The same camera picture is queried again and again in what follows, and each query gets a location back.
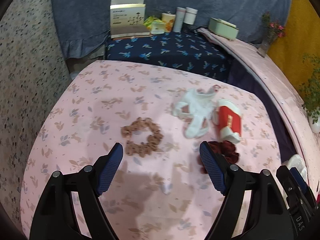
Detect blue grey backdrop cloth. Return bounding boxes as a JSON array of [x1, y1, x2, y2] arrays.
[[51, 0, 292, 59]]

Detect white lined trash bin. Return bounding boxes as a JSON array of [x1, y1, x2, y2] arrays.
[[285, 154, 308, 183]]

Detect mint green tissue box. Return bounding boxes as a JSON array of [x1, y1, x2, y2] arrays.
[[208, 17, 239, 40]]

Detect green white small packet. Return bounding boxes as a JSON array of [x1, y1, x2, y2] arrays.
[[143, 16, 165, 35]]

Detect pink cloth on shelf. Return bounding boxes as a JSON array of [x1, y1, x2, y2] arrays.
[[199, 28, 319, 195]]

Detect tall white bottle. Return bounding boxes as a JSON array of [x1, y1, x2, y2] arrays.
[[172, 7, 186, 33]]

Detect green plant white pot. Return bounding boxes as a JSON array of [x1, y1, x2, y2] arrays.
[[300, 54, 319, 134]]

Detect dark red scrunchie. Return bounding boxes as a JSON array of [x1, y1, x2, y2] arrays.
[[206, 140, 239, 165]]

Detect white glove red cuff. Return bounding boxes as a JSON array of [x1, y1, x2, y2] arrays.
[[172, 85, 221, 139]]

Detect glass vase pink flowers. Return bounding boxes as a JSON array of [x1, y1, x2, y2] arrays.
[[257, 12, 285, 57]]

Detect navy leaf print cloth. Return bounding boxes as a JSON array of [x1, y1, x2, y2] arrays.
[[105, 31, 233, 82]]

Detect brown scrunchie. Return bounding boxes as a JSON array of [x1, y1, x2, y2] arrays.
[[120, 117, 164, 158]]

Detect pink rabbit print tablecloth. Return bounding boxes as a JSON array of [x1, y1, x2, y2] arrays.
[[20, 61, 281, 239]]

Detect short white jar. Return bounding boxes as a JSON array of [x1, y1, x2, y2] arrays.
[[183, 7, 198, 25]]

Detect white book box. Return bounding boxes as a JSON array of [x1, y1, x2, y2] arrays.
[[110, 0, 150, 39]]

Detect red white paper cup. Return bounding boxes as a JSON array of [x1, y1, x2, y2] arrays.
[[212, 99, 242, 144]]

